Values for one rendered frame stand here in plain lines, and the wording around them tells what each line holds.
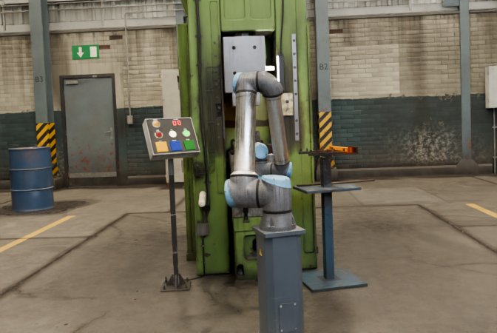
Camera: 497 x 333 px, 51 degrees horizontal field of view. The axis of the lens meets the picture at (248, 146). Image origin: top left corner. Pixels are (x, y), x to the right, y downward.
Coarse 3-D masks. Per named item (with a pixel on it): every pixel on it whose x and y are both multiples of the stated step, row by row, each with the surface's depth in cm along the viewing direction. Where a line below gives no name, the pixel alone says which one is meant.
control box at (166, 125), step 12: (144, 120) 353; (156, 120) 355; (168, 120) 359; (180, 120) 363; (144, 132) 355; (168, 132) 354; (180, 132) 359; (192, 132) 363; (168, 144) 350; (156, 156) 345; (168, 156) 350; (180, 156) 356; (192, 156) 361
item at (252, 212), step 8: (232, 160) 369; (272, 160) 371; (232, 168) 369; (232, 208) 371; (240, 208) 371; (248, 208) 371; (256, 208) 372; (232, 216) 373; (240, 216) 371; (248, 216) 372; (256, 216) 372
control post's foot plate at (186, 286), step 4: (172, 276) 367; (176, 276) 366; (180, 276) 368; (172, 280) 368; (176, 280) 364; (180, 280) 368; (184, 280) 368; (188, 280) 375; (164, 284) 371; (168, 284) 368; (172, 284) 368; (176, 284) 363; (180, 284) 368; (184, 284) 368; (188, 284) 369; (160, 288) 366; (164, 288) 359; (168, 288) 363; (172, 288) 362; (176, 288) 361; (180, 288) 362; (184, 288) 360; (188, 288) 361
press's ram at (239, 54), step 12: (240, 36) 371; (252, 36) 371; (264, 36) 372; (228, 48) 371; (240, 48) 371; (252, 48) 372; (264, 48) 372; (228, 60) 371; (240, 60) 372; (252, 60) 372; (264, 60) 373; (228, 72) 371; (240, 72) 372; (228, 84) 372
